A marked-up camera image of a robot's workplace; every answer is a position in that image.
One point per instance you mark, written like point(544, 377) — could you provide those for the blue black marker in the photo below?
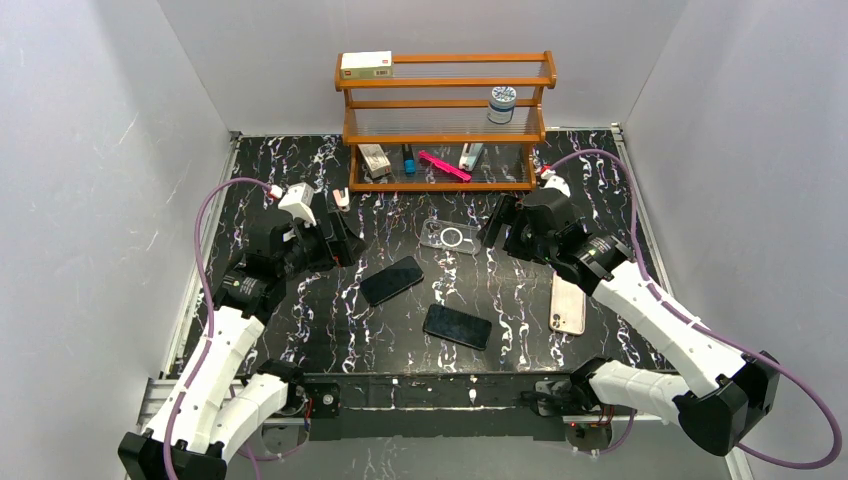
point(409, 160)

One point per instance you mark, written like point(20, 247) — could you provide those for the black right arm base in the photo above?
point(588, 423)

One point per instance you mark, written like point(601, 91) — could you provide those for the beige phone case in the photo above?
point(567, 311)

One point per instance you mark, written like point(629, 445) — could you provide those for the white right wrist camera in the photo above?
point(551, 180)

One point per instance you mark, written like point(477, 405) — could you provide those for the small pink white clip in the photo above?
point(342, 199)

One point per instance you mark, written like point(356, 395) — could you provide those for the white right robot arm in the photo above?
point(717, 393)

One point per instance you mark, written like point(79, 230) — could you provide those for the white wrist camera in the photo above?
point(297, 203)
point(551, 180)

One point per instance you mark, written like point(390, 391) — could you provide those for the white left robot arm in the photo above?
point(201, 425)

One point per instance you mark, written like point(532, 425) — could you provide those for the black smartphone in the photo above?
point(457, 327)
point(391, 281)

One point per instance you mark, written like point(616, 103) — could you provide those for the clear magsafe phone case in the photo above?
point(450, 236)

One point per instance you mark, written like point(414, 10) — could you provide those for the white cardboard box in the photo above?
point(366, 65)

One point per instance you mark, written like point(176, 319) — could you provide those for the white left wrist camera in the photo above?
point(297, 203)

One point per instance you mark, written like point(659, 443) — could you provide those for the white blue round jar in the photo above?
point(502, 102)

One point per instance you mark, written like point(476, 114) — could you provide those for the pink comb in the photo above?
point(445, 167)

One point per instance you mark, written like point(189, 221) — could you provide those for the white teal stapler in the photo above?
point(469, 156)

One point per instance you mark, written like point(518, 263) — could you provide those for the wooden three-tier shelf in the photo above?
point(442, 100)

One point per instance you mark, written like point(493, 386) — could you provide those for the small grey box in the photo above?
point(376, 161)

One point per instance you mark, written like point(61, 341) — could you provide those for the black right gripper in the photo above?
point(515, 221)

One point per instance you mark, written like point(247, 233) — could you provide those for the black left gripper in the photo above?
point(338, 237)

